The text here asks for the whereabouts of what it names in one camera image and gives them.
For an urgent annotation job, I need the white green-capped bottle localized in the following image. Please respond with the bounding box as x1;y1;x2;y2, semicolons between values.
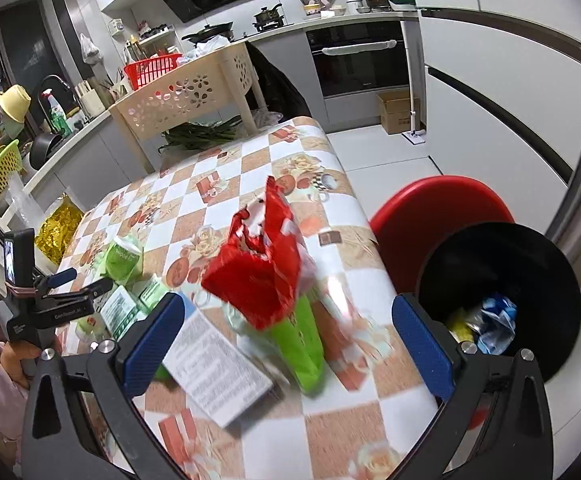
76;275;169;344

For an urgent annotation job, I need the green tea bottle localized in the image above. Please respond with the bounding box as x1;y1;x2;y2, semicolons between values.
100;235;143;285

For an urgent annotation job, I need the blue plastic bag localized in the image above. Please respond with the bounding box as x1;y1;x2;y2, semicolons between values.
465;295;517;356

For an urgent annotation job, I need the yellow foam fruit net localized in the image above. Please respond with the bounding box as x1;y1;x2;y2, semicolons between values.
447;310;474;344

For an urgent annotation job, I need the black trash bin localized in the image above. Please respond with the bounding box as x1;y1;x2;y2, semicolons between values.
417;222;581;382

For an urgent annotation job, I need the gold foil bag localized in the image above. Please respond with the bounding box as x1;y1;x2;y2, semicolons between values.
34;193;83;266

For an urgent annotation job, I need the black pan by sink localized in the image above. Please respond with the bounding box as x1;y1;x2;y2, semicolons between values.
29;132;64;170

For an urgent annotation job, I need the checkered patterned tablecloth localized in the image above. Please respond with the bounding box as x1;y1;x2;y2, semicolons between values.
62;117;436;479

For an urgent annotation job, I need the green spray bottle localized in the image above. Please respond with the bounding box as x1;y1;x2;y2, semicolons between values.
42;88;71;138

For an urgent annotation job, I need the white printed carton box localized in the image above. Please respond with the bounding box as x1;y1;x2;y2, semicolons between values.
162;295;273;428

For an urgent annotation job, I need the yellow bowl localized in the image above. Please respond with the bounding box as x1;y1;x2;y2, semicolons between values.
0;84;31;124

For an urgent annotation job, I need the knife block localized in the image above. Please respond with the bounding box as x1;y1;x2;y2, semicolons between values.
74;80;106;119

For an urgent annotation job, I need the green onions bunch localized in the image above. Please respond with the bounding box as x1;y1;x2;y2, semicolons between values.
158;116;242;153

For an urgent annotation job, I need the green silver snack bag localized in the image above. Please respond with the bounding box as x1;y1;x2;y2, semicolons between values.
224;278;351;395

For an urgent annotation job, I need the red plastic stool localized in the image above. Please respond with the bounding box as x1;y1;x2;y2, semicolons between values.
370;176;514;294

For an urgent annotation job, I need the red plastic bag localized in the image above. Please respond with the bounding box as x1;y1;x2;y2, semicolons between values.
202;176;301;330

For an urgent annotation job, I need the red plastic basket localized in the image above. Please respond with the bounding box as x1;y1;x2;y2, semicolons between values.
123;53;181;91

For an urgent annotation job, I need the beige perforated plastic chair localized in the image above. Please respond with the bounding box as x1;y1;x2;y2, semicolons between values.
108;41;268;174

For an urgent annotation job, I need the white mop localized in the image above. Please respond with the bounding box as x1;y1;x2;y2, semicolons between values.
400;21;426;145

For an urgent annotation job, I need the black garment on chair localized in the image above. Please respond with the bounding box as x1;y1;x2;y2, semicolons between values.
246;41;312;120

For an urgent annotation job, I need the black wok on stove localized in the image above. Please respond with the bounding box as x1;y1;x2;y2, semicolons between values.
182;22;234;44

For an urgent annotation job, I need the cardboard box on floor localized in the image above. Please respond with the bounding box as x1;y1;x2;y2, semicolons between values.
377;88;421;134

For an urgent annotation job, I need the black pot on stove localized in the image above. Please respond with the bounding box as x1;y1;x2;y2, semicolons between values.
254;3;285;32

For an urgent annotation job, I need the white refrigerator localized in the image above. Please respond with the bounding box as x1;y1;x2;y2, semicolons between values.
415;0;581;232

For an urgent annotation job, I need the black built-in oven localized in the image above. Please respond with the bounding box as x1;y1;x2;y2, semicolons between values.
306;21;409;98

